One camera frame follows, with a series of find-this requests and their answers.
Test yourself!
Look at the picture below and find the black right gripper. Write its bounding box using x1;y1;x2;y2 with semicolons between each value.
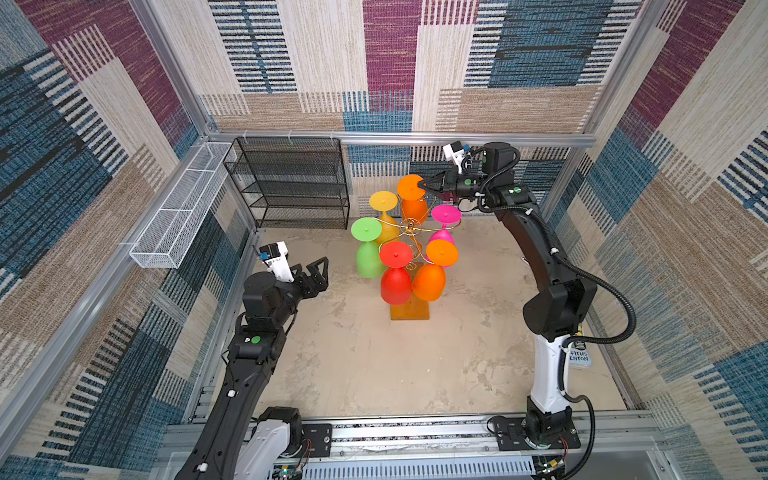
417;165;492;203

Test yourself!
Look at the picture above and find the magenta plastic wine glass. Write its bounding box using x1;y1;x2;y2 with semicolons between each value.
429;204;462;244

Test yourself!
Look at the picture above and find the dark orange plastic wine glass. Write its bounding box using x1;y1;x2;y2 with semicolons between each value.
397;174;428;225

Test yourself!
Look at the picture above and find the light orange plastic wine glass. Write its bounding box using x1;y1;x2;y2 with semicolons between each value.
413;239;459;302

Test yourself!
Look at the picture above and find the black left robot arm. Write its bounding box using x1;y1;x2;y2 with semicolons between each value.
176;257;329;479

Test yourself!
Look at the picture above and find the yellow plastic wine glass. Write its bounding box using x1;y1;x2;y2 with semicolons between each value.
369;191;400;245

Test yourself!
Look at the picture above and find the green plastic wine glass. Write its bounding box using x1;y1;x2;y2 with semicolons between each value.
351;217;386;279

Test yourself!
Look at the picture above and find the red plastic wine glass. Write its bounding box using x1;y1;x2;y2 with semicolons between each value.
379;241;413;305

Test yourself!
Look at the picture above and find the black mesh shelf rack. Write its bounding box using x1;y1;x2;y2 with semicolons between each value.
223;137;350;230

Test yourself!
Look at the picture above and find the treehouse paperback book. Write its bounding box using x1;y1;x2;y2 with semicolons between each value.
568;348;593;368

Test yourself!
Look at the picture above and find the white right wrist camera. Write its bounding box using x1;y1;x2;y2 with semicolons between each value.
442;141;471;174

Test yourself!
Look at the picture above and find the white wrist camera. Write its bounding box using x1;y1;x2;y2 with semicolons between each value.
442;141;471;174
258;241;294;283

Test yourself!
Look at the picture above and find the black corrugated cable conduit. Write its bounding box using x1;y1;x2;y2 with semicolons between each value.
476;143;637;480

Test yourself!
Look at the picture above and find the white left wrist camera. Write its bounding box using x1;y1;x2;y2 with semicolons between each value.
258;241;294;283

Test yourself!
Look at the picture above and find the gold wire wine glass rack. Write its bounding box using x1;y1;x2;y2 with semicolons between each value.
378;194;440;321

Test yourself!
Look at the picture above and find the white wire wall basket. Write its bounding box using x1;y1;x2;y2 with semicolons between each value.
130;142;231;269

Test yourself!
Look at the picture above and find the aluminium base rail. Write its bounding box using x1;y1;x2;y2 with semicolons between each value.
150;411;682;479

